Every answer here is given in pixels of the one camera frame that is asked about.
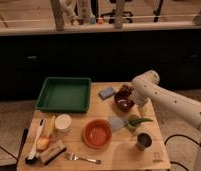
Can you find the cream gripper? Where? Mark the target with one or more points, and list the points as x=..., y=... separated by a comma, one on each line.
x=142, y=110

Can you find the dark red bowl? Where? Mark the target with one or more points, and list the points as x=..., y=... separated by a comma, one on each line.
x=122, y=100

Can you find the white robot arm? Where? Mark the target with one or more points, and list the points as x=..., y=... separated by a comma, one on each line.
x=145, y=87

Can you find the green plastic tray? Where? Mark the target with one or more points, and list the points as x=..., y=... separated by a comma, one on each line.
x=64, y=95

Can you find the green toy vegetable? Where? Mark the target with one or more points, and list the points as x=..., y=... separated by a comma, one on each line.
x=134, y=121

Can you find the dark red snack pile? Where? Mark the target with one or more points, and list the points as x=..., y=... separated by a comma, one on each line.
x=127, y=89

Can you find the dark metal cup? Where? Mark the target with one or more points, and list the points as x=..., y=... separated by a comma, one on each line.
x=143, y=141

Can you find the blue sponge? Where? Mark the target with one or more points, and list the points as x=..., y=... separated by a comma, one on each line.
x=106, y=93

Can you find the orange bowl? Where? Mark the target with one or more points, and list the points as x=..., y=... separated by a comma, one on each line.
x=97, y=134

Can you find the white cup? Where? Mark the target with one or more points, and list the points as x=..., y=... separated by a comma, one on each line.
x=63, y=122

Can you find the silver fork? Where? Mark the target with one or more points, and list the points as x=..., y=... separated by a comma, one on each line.
x=74, y=157

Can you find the yellow banana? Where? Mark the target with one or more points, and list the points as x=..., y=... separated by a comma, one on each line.
x=49, y=126

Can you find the wooden block brush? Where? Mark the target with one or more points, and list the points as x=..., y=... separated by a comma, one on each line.
x=52, y=151

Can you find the orange fruit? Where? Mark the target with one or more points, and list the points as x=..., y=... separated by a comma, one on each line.
x=42, y=143

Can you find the wooden railing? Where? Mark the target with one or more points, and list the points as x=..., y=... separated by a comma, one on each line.
x=34, y=17

